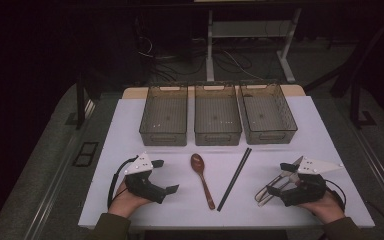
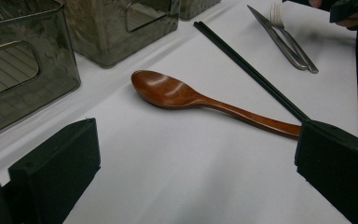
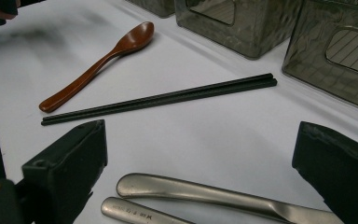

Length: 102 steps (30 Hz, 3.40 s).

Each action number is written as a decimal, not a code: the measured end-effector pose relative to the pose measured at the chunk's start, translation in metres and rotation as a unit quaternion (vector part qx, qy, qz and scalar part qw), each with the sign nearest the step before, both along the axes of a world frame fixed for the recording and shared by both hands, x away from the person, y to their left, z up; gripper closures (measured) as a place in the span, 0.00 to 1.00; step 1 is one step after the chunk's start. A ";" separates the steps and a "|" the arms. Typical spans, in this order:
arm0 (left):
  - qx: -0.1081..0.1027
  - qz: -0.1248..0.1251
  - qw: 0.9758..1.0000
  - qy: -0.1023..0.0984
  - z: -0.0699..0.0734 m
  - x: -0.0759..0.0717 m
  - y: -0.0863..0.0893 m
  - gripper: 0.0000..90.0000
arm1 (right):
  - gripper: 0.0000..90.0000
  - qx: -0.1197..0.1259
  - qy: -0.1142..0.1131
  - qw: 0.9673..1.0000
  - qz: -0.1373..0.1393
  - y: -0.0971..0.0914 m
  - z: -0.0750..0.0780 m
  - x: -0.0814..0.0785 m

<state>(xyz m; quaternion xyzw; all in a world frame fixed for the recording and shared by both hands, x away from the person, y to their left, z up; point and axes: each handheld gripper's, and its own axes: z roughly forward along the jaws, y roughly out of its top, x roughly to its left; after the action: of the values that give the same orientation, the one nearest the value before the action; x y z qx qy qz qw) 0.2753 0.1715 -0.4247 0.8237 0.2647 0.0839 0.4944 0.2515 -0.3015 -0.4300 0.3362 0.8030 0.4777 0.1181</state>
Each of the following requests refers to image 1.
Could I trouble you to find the black chopstick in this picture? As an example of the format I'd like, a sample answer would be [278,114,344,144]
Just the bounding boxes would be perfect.
[216,147,251,212]
[218,148,253,213]

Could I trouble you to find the silver metal utensil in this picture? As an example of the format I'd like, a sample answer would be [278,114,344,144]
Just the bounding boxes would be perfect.
[254,155,305,203]

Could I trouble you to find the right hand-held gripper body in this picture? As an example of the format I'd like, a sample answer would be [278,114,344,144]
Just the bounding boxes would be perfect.
[279,157,345,208]

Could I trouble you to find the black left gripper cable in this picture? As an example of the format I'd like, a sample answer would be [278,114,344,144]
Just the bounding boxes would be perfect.
[106,155,140,210]

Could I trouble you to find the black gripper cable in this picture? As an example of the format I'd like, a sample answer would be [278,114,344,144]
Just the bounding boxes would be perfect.
[324,179,348,213]
[106,155,140,210]

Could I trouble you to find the brown wooden spoon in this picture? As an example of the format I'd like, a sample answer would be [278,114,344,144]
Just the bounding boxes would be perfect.
[190,152,217,211]

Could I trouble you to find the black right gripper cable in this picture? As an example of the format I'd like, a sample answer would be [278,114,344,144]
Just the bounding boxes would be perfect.
[324,179,348,213]

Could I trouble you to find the white floor cable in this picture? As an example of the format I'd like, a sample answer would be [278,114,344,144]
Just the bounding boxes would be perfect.
[224,49,265,81]

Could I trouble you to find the black upright stand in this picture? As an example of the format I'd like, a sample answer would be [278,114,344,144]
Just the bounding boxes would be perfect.
[74,71,96,131]
[348,77,378,130]

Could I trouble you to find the bundle of black floor cables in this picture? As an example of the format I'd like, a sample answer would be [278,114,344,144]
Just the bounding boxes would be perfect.
[133,15,212,83]

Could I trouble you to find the person's right hand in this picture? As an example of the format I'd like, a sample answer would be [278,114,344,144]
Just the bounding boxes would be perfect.
[297,189,347,225]

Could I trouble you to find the person's left hand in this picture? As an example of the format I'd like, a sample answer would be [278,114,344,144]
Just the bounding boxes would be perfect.
[107,179,153,220]

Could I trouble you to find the black slanted bar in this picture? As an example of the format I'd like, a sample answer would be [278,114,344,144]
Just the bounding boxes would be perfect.
[303,6,384,98]

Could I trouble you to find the smoky clear plastic bin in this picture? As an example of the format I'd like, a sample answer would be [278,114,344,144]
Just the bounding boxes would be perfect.
[193,83,243,147]
[138,84,190,147]
[237,81,299,146]

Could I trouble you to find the white metal stand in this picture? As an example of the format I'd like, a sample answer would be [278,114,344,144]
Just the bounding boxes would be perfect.
[205,7,304,85]

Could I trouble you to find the black floor frame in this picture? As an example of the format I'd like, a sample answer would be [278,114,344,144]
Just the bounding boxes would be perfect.
[71,141,100,168]

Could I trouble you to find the beige wooden board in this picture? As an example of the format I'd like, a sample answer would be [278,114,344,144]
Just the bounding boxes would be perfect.
[122,84,307,100]

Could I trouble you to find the metal floor rail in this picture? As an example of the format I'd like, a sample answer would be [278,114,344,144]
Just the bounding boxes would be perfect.
[22,99,96,240]
[344,122,384,218]

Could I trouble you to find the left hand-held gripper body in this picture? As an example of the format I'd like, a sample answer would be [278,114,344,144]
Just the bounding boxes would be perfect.
[123,152,168,205]

